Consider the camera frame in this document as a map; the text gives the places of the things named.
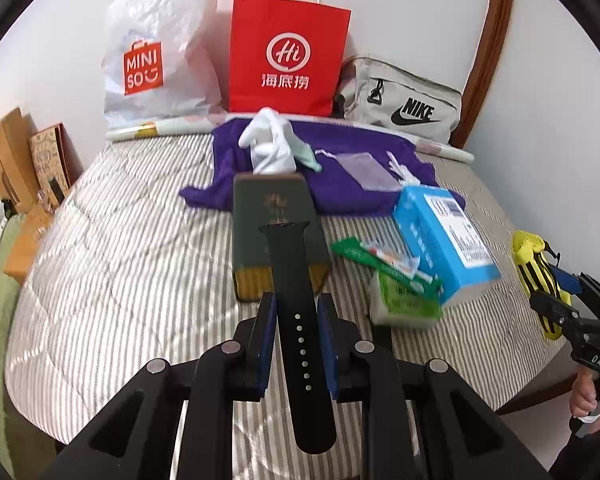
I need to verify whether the black watch strap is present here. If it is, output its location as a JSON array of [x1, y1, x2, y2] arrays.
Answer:
[[257, 222, 338, 456]]

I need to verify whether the brown wooden door frame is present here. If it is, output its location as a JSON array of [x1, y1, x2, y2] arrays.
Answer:
[[450, 0, 517, 148]]

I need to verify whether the yellow black glove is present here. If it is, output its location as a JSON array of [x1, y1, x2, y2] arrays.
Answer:
[[511, 230, 573, 341]]

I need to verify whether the white plastic shopping bag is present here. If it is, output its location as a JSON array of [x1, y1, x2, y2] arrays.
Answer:
[[101, 0, 226, 128]]

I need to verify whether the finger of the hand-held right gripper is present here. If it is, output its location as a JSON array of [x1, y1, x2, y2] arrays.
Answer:
[[550, 265, 600, 311], [530, 292, 583, 333]]

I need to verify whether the brown patterned book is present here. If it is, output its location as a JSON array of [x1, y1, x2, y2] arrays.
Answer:
[[29, 124, 73, 196]]

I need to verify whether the white glove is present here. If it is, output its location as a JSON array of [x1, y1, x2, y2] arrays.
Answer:
[[238, 107, 301, 176]]

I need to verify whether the green tissue pack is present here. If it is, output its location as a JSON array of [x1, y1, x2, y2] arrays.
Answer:
[[370, 270, 443, 328]]

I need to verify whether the rolled printed paper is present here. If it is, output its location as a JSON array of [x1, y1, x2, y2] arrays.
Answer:
[[106, 112, 473, 163]]

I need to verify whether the wooden nightstand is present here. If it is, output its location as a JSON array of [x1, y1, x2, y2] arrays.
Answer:
[[4, 200, 56, 286]]

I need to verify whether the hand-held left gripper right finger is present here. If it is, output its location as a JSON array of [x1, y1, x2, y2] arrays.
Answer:
[[317, 294, 551, 480]]

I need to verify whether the purple cloth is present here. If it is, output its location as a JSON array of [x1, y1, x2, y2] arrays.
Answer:
[[180, 117, 466, 216]]

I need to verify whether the red paper shopping bag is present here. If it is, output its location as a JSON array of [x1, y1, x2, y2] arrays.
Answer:
[[228, 0, 352, 117]]

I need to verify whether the dark tea tin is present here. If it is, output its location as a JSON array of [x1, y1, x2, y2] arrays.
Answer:
[[232, 172, 331, 303]]

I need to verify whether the translucent drawstring pouch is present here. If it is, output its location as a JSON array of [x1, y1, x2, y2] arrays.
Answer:
[[314, 149, 421, 192]]

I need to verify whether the person's right hand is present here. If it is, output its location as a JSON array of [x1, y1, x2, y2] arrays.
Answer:
[[569, 377, 600, 423]]

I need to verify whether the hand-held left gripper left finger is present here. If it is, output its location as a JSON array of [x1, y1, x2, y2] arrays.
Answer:
[[55, 292, 281, 480]]

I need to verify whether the wooden headboard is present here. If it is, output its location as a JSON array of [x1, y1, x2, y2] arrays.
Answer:
[[0, 107, 33, 206]]

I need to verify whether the grey waist bag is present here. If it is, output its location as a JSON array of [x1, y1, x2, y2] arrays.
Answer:
[[335, 56, 463, 143]]

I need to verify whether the green toothbrush packet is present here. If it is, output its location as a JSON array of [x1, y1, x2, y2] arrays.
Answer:
[[330, 237, 421, 281]]

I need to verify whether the blue tissue box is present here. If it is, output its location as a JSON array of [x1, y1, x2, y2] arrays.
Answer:
[[392, 185, 501, 306]]

